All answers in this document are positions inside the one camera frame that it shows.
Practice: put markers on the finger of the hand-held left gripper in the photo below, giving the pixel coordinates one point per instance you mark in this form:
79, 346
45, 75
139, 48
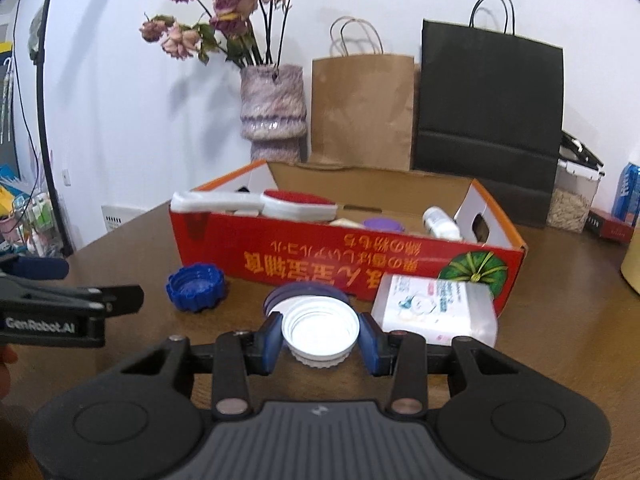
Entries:
40, 267
120, 297

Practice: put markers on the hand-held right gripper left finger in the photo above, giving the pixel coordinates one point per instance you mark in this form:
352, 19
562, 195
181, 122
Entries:
272, 342

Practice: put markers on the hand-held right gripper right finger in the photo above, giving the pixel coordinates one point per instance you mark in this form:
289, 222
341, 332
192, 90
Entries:
371, 345

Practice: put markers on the purple plastic lid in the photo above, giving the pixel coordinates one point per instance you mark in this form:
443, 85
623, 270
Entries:
280, 295

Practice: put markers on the white plastic lid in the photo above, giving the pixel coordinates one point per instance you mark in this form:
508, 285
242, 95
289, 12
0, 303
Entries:
320, 332

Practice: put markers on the white wet wipes pack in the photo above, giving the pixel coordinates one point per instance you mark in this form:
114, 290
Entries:
435, 307

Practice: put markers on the blue plastic lid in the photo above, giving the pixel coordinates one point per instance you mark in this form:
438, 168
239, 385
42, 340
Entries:
196, 287

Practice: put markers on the orange printed cardboard box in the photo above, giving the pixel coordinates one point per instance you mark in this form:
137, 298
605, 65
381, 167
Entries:
350, 260

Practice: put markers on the small purple lid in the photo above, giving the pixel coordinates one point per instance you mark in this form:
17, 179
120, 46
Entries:
382, 224

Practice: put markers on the cream item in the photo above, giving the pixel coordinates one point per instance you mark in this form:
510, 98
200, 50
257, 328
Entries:
347, 222

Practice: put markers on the white foam block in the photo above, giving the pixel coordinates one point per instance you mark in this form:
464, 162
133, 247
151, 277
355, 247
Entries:
215, 202

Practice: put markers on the white plastic bottle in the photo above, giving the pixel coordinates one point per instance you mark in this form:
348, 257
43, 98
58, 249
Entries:
440, 222

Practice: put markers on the red and white lint brush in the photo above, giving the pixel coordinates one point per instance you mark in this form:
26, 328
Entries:
300, 202

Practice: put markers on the person's left hand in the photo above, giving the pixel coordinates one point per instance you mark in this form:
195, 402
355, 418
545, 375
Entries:
7, 375

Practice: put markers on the shelf with small bottles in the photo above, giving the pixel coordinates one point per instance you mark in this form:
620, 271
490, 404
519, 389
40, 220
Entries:
25, 210

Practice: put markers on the brown paper bag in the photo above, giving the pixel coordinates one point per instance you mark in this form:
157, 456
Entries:
362, 110

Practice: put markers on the clear container of seeds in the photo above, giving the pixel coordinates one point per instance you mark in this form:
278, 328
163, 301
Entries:
572, 205

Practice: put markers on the black paper bag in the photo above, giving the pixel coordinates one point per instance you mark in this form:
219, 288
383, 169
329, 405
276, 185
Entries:
490, 120

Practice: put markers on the small red box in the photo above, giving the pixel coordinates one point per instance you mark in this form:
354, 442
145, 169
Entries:
610, 225

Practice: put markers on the beige cylinder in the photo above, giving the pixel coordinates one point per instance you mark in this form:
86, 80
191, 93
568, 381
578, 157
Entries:
633, 270

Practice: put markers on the blue drink can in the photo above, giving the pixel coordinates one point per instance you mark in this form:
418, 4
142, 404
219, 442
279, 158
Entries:
629, 195

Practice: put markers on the dried pink flowers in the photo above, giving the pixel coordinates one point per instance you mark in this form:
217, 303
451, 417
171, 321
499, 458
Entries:
225, 15

